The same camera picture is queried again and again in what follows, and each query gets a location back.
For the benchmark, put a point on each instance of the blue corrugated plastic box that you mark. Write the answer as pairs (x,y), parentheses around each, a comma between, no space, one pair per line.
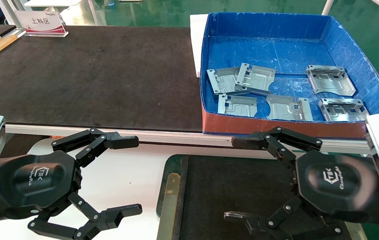
(276,50)

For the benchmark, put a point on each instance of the black container with green rim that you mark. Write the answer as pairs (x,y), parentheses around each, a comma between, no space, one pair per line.
(229,186)

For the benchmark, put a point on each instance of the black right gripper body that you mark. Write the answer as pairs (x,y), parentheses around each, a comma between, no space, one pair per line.
(336,183)

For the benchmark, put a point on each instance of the white foam board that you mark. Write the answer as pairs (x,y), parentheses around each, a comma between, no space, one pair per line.
(196,43)

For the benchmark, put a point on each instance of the black rubber table mat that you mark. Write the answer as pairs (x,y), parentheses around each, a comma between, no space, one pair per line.
(92,76)

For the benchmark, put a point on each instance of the stamped grey metal bracket plate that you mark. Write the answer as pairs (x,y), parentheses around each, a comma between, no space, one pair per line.
(289,109)
(221,81)
(237,106)
(342,111)
(257,78)
(331,80)

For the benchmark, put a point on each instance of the aluminium table edge rail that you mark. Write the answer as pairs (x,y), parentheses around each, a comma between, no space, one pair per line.
(142,135)

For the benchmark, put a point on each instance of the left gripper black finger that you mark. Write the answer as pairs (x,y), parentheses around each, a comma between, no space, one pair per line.
(116,140)
(112,216)

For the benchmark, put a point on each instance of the white metal frame post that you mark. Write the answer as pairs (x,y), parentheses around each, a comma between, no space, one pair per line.
(7,10)

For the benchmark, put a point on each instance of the white background table top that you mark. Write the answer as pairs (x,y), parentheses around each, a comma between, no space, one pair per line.
(52,2)

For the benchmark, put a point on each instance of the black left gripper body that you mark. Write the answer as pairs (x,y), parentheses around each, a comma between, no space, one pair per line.
(39,183)

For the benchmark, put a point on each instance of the acrylic sign with red stripe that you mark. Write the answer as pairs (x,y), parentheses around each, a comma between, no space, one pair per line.
(41,21)

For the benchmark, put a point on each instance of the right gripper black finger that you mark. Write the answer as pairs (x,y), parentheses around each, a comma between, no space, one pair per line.
(276,226)
(256,140)

